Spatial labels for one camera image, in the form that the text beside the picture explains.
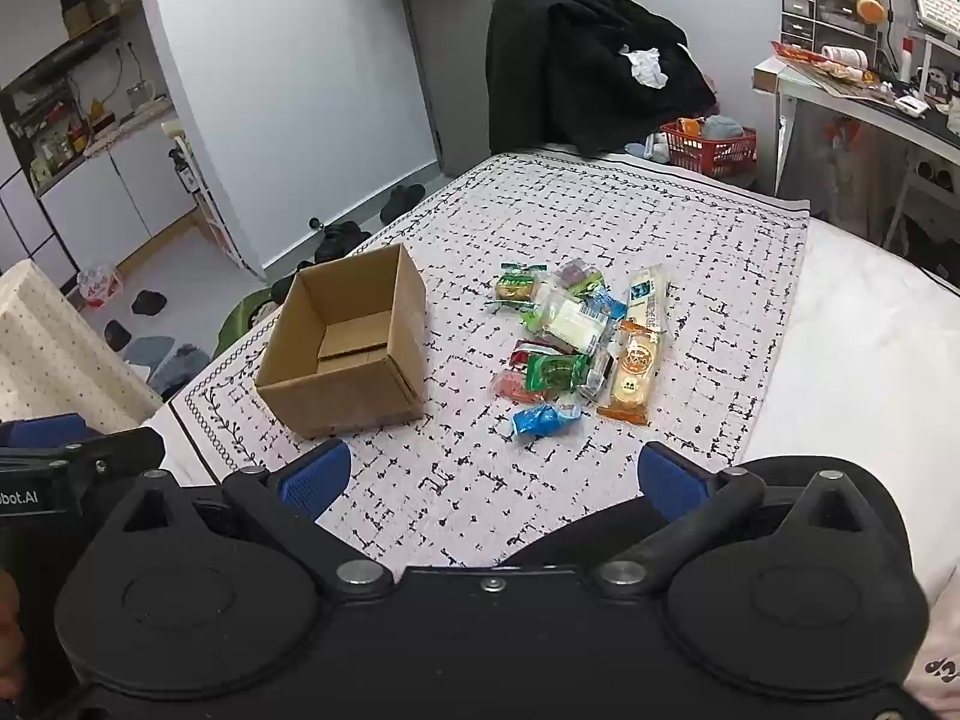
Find cream dotted cloth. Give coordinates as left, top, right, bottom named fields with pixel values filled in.
left=0, top=259, right=162, bottom=436

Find orange bread packet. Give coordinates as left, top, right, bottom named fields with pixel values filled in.
left=596, top=319, right=667, bottom=427

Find black jacket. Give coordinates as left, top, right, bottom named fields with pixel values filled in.
left=486, top=0, right=717, bottom=158

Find green leaf mat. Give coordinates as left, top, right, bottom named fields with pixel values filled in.
left=217, top=285, right=284, bottom=353

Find black shoes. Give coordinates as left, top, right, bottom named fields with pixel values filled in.
left=309, top=217, right=372, bottom=263

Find white keyboard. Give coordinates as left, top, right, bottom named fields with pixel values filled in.
left=911, top=0, right=960, bottom=35

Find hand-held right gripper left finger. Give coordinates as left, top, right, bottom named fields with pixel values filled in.
left=97, top=439, right=395, bottom=601

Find red plastic basket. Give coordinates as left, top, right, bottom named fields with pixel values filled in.
left=660, top=118, right=758, bottom=179

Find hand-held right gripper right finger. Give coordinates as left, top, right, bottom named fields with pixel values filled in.
left=589, top=441, right=893, bottom=601

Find white black patterned blanket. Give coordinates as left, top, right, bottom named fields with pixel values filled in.
left=142, top=152, right=811, bottom=571

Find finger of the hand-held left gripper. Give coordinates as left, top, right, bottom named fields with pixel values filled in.
left=0, top=414, right=102, bottom=451
left=0, top=427, right=166, bottom=485

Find green round biscuit packet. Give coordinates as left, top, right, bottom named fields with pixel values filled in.
left=491, top=262, right=547, bottom=310

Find white bed sheet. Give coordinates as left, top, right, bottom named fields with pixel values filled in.
left=739, top=217, right=960, bottom=616

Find brown cardboard box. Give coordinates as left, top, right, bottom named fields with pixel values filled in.
left=253, top=242, right=428, bottom=440

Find white slim rack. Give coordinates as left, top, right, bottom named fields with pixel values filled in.
left=163, top=120, right=252, bottom=271

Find pile of papers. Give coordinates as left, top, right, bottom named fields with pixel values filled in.
left=772, top=41, right=901, bottom=102

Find pink printed clothing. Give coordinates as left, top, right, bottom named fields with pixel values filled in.
left=900, top=592, right=960, bottom=720

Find grey drawer organizer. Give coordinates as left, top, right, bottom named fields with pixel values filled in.
left=780, top=0, right=882, bottom=53

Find red and white plastic bag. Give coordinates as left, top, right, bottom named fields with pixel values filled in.
left=77, top=264, right=123, bottom=308

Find white desk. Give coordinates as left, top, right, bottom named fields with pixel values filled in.
left=754, top=52, right=960, bottom=271

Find bright blue snack packet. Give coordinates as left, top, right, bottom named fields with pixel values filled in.
left=510, top=401, right=584, bottom=442

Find crumpled white cloth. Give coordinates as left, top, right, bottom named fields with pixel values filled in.
left=619, top=47, right=668, bottom=89

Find white kitchen cabinet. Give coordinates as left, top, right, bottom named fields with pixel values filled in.
left=0, top=101, right=200, bottom=275

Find long white cake packet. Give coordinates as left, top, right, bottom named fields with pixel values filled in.
left=622, top=264, right=670, bottom=335

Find pink snack packet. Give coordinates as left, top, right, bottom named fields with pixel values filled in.
left=491, top=367, right=537, bottom=400

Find person's left hand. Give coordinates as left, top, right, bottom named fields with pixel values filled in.
left=0, top=570, right=25, bottom=700

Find clear white snack packet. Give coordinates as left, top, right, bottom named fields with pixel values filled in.
left=525, top=292, right=610, bottom=353

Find grey door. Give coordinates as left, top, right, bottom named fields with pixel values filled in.
left=397, top=0, right=575, bottom=177

